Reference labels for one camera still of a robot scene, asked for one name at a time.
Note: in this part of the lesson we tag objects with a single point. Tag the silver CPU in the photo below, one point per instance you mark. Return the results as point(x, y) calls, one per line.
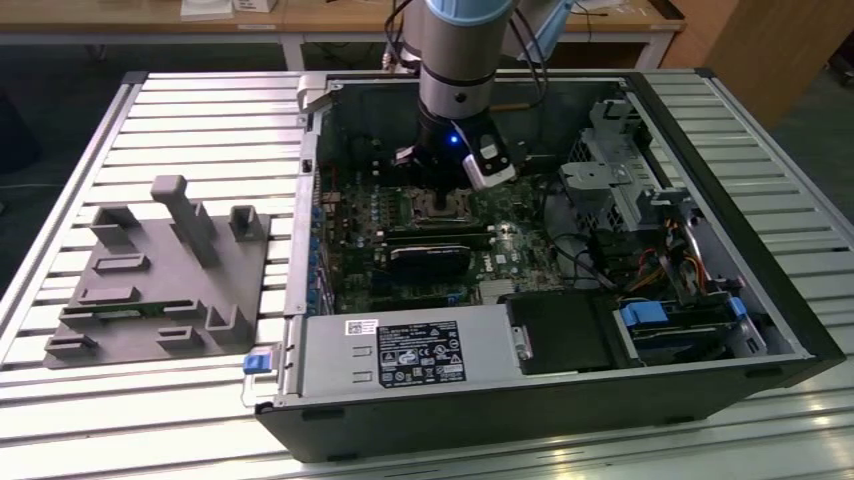
point(430, 204)

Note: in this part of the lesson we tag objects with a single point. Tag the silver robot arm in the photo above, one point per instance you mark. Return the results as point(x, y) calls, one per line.
point(454, 65)

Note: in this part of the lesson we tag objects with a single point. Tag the black RAM slots row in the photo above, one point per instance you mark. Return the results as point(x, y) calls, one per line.
point(434, 236)
point(401, 176)

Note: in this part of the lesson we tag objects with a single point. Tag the black graphics card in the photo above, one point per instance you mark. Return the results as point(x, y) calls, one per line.
point(427, 260)

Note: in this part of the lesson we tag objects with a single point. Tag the green motherboard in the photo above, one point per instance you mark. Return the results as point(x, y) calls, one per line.
point(528, 250)

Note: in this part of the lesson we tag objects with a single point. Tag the gray metal drive cage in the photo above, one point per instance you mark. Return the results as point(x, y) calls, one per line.
point(594, 180)

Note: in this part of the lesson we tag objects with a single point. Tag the silver heat sink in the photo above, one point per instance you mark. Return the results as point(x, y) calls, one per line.
point(500, 290)

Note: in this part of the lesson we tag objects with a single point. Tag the small white box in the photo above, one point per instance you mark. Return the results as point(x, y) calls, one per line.
point(255, 5)

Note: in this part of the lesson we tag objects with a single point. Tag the black plastic shroud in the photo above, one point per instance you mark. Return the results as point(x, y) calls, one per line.
point(568, 330)

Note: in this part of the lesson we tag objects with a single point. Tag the gray power supply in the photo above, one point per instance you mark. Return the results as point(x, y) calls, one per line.
point(334, 350)

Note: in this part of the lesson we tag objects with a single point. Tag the blue disk carrier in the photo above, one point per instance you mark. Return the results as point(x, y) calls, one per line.
point(644, 314)

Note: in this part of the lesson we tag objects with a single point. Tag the gray parts rack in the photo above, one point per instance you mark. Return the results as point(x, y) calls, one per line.
point(167, 280)

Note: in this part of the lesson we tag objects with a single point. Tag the blue case latch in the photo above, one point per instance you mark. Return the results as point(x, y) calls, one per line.
point(259, 363)

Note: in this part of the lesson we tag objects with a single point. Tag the wooden desk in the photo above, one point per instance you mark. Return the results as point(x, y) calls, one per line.
point(134, 22)

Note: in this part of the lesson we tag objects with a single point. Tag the brown wooden cabinet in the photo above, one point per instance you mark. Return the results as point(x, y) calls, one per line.
point(768, 50)

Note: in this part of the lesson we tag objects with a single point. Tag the blue plastic clip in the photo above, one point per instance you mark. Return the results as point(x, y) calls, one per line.
point(737, 307)

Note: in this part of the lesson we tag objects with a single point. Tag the black open PC case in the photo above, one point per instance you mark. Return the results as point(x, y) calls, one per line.
point(534, 420)

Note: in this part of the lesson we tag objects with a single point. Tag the green RAM stick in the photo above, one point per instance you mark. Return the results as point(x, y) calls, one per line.
point(127, 312)

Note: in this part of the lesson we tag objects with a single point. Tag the small gray wrist camera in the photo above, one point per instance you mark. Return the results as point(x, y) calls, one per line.
point(403, 159)

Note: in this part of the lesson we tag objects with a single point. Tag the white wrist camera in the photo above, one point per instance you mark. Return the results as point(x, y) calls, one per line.
point(490, 165)

